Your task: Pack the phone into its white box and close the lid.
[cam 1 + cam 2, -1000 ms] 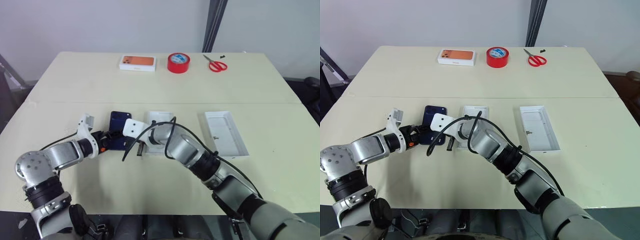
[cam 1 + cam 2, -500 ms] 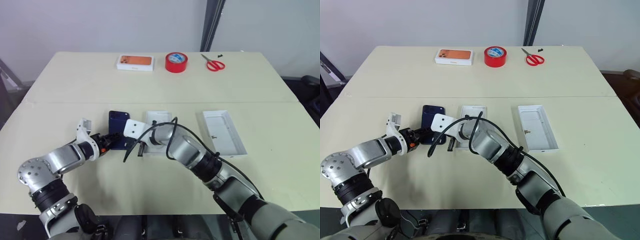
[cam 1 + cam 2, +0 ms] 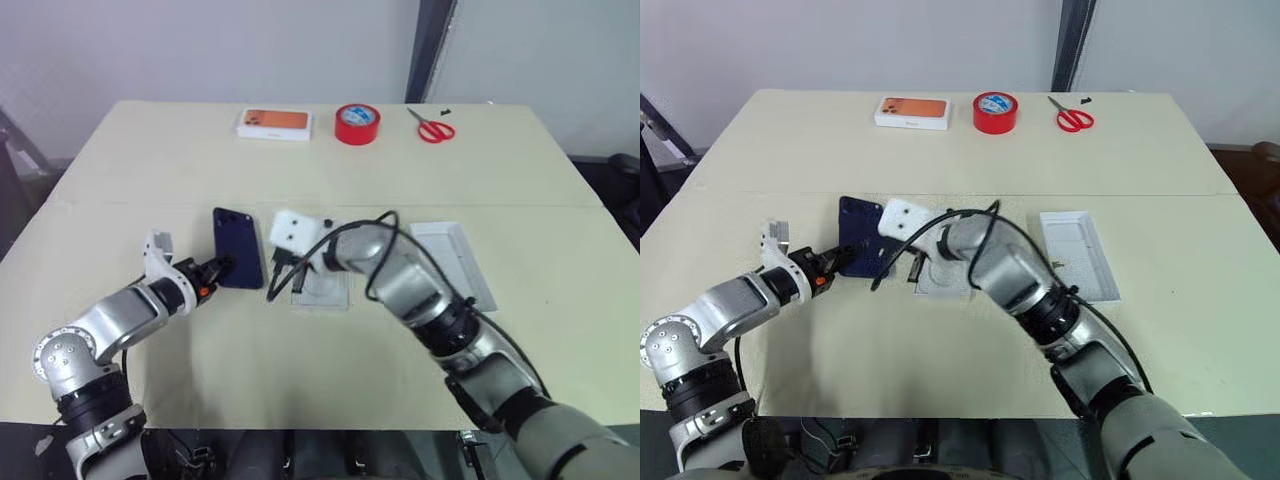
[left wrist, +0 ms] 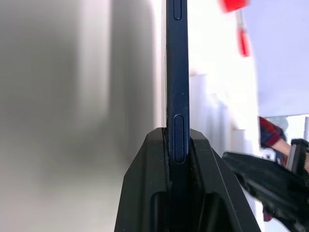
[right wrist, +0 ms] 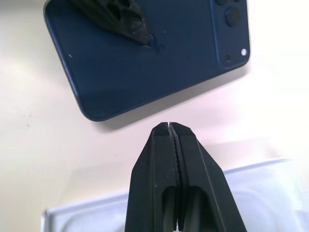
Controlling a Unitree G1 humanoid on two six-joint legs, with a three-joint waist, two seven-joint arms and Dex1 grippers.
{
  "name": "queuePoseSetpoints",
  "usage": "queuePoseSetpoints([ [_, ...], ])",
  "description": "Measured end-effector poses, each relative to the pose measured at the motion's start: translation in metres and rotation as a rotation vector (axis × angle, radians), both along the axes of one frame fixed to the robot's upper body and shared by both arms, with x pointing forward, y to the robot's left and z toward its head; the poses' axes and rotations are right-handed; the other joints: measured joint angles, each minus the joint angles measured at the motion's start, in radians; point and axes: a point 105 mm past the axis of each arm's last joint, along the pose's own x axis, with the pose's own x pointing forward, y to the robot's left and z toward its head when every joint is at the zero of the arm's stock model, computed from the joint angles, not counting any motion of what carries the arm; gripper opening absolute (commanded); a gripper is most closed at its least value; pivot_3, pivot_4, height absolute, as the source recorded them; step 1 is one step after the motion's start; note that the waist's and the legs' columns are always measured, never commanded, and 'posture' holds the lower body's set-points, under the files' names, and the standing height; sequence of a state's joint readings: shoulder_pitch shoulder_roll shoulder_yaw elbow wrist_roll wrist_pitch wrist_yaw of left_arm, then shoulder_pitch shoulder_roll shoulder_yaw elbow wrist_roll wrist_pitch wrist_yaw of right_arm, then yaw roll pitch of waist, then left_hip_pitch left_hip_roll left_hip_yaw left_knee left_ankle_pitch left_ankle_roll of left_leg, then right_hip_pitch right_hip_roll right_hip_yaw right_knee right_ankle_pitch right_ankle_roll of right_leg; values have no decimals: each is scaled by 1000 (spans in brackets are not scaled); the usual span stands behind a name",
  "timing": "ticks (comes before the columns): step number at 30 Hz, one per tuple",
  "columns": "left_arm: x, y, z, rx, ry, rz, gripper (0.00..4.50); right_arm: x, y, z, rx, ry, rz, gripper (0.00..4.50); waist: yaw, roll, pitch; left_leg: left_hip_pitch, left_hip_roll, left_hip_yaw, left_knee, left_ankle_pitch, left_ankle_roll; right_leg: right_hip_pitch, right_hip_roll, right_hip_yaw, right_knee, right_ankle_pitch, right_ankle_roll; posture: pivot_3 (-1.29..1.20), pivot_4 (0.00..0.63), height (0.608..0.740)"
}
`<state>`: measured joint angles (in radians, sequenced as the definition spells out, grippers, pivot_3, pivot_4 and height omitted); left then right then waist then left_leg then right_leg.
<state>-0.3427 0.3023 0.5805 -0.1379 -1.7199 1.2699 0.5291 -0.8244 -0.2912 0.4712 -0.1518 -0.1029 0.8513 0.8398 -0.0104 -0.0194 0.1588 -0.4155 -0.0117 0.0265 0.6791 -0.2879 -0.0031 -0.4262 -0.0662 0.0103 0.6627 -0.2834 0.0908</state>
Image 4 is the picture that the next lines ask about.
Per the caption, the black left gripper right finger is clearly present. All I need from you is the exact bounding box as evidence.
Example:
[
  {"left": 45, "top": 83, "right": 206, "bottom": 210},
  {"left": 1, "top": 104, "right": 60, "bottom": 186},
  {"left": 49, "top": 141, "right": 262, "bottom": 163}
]
[{"left": 189, "top": 129, "right": 263, "bottom": 232}]

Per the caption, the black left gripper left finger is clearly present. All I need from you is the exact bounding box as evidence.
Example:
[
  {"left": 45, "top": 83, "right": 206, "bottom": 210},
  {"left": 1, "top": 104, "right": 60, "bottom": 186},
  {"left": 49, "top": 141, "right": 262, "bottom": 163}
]
[{"left": 113, "top": 127, "right": 172, "bottom": 232}]

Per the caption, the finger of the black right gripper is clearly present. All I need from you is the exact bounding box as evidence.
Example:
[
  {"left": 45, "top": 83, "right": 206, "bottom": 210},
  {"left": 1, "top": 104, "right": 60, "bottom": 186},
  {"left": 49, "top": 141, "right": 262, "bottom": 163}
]
[{"left": 221, "top": 151, "right": 309, "bottom": 232}]

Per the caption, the dark blue smartphone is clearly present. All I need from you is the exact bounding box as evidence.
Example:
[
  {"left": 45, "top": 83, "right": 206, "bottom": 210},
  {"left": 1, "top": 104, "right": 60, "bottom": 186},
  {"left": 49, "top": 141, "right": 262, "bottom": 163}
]
[{"left": 162, "top": 0, "right": 195, "bottom": 194}]

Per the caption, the person in red plaid shirt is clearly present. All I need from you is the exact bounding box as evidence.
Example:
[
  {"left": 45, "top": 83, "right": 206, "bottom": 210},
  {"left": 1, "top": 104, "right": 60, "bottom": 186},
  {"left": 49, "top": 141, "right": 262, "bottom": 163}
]
[{"left": 258, "top": 116, "right": 294, "bottom": 222}]

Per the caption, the red and white background object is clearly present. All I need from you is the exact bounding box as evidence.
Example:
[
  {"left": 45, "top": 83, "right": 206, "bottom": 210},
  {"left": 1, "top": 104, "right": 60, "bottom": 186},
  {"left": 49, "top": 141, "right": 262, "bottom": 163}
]
[{"left": 218, "top": 0, "right": 252, "bottom": 58}]

